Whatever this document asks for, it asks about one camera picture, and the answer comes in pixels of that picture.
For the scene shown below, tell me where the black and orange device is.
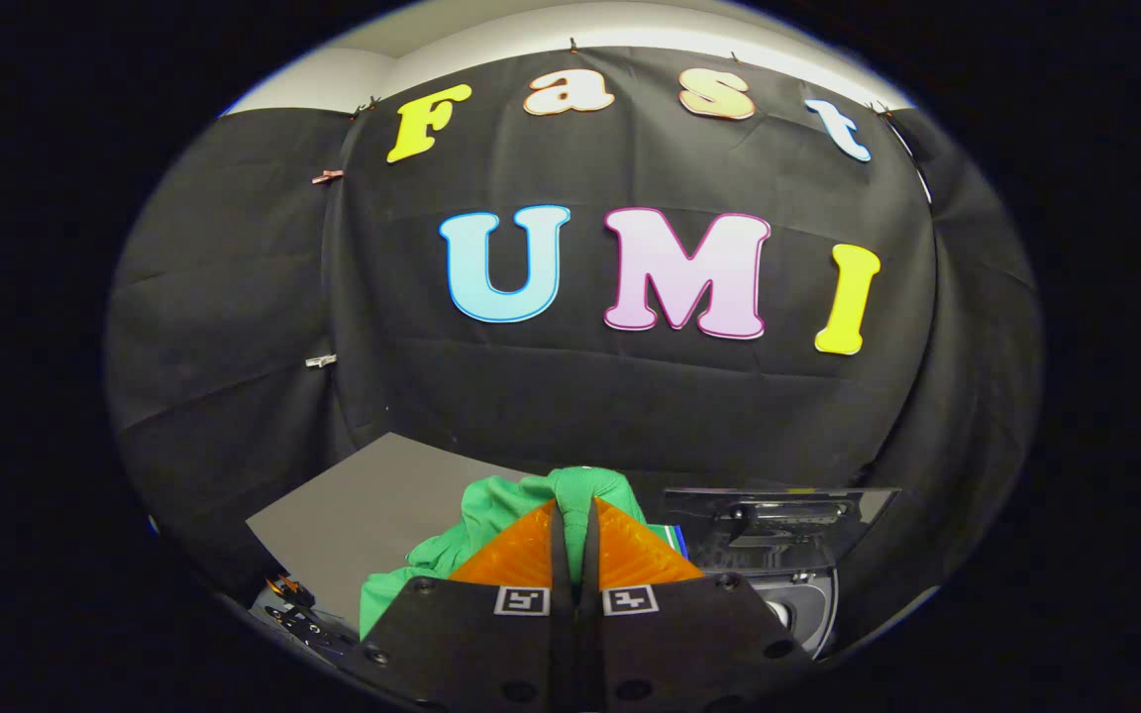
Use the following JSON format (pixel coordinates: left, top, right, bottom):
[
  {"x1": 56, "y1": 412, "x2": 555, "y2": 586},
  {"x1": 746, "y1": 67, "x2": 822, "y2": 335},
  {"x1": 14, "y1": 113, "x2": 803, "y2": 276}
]
[{"x1": 259, "y1": 572, "x2": 359, "y2": 657}]

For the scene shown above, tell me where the black backdrop cloth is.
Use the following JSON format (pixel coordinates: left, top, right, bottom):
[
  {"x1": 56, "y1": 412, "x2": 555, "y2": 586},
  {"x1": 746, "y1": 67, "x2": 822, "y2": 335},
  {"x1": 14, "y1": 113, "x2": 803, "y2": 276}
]
[{"x1": 105, "y1": 48, "x2": 1042, "y2": 645}]

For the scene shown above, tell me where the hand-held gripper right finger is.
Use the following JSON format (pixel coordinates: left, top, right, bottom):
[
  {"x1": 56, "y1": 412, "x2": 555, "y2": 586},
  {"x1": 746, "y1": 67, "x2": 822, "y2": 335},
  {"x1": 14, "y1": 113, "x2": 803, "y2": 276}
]
[{"x1": 575, "y1": 495, "x2": 815, "y2": 713}]

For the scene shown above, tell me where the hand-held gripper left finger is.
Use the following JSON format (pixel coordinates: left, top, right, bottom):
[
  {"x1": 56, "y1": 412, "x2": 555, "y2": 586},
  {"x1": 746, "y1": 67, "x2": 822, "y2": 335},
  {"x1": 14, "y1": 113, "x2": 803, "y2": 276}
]
[{"x1": 338, "y1": 498, "x2": 577, "y2": 713}]

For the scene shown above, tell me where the green polo shirt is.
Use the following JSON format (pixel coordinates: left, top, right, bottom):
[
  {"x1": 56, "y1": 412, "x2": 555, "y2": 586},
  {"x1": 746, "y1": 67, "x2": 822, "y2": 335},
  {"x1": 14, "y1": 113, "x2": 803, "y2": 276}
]
[{"x1": 360, "y1": 465, "x2": 690, "y2": 640}]

